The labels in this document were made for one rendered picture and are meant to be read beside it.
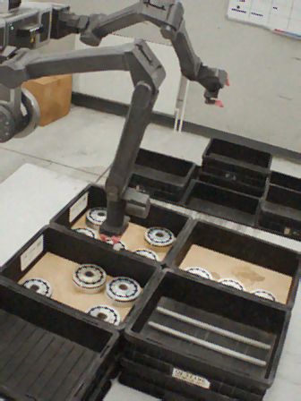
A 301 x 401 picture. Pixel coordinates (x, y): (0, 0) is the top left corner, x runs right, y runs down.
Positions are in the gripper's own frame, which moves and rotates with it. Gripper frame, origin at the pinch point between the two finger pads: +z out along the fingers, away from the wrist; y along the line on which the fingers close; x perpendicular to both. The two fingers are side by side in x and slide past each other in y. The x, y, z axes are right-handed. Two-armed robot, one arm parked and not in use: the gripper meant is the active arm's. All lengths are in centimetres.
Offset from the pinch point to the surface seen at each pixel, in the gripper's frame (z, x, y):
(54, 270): 4.0, 12.2, -16.4
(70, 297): 4.0, 2.3, -24.5
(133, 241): 4.1, -3.3, 10.7
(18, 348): 3.9, 5.2, -49.4
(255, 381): -5, -55, -39
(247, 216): 50, -32, 122
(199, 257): 4.3, -26.2, 13.8
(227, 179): 39, -15, 136
